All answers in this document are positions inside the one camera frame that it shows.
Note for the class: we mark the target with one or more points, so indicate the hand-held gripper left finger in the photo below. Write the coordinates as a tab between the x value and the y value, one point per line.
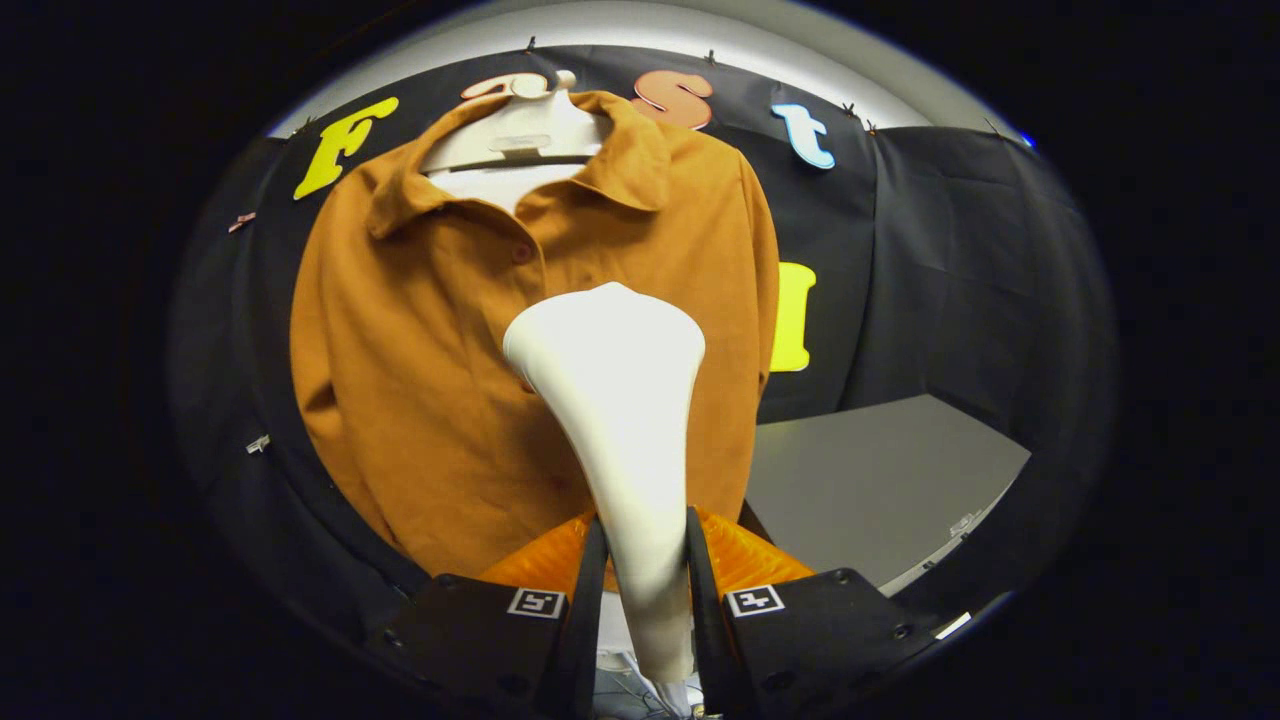
588	620

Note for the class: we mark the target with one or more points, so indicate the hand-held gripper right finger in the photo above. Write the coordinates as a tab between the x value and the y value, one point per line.
705	620

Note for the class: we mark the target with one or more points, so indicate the white garment steamer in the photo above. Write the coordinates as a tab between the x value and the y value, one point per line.
620	400

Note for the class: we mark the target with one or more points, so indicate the orange button-up shirt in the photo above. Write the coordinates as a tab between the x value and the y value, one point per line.
420	380

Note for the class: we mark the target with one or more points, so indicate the white clothes hanger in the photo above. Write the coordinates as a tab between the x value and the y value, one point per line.
520	125

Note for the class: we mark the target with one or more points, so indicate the grey cabinet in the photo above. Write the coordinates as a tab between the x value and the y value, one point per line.
880	480

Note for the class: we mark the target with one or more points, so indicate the white paper sheet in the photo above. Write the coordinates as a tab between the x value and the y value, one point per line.
953	626

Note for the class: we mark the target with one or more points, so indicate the silver clip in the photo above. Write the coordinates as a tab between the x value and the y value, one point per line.
258	443

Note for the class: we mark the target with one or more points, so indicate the black backdrop cloth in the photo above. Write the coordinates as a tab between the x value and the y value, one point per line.
950	270

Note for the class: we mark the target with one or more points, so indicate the pink clip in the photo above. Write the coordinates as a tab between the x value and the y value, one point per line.
240	221

